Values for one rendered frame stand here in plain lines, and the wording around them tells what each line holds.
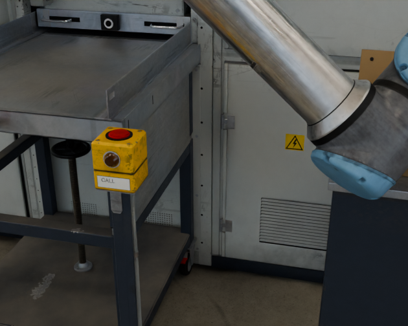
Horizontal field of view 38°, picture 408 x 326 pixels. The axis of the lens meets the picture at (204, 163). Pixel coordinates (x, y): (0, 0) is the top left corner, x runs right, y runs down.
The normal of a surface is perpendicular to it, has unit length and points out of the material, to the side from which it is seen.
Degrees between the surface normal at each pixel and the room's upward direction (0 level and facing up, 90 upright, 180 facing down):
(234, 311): 0
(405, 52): 43
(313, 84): 78
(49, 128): 90
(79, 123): 90
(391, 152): 71
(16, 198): 90
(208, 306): 0
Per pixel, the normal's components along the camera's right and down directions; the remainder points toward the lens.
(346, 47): -0.25, 0.42
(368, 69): -0.19, -0.30
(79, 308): 0.00, -0.90
